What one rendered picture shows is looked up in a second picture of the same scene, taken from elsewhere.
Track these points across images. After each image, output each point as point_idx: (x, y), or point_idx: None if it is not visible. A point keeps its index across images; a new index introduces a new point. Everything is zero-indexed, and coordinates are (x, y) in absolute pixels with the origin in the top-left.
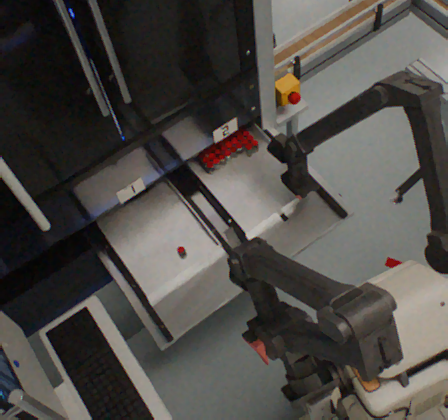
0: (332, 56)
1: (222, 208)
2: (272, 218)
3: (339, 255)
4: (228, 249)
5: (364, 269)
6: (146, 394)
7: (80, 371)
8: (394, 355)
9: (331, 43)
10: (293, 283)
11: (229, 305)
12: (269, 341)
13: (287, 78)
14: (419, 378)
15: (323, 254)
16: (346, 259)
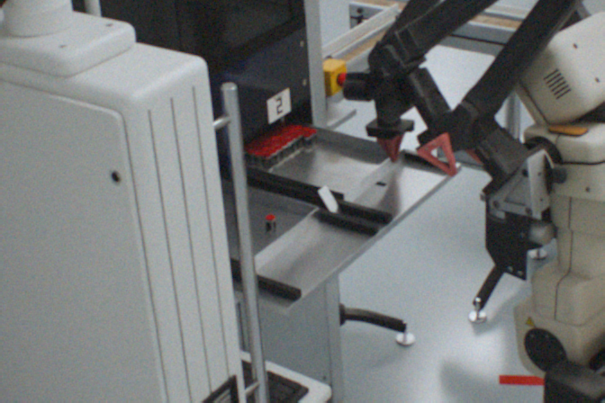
0: None
1: (301, 188)
2: (368, 183)
3: (433, 389)
4: (329, 213)
5: (474, 395)
6: (284, 375)
7: None
8: None
9: (357, 57)
10: None
11: None
12: (456, 111)
13: (329, 61)
14: None
15: (410, 394)
16: (445, 391)
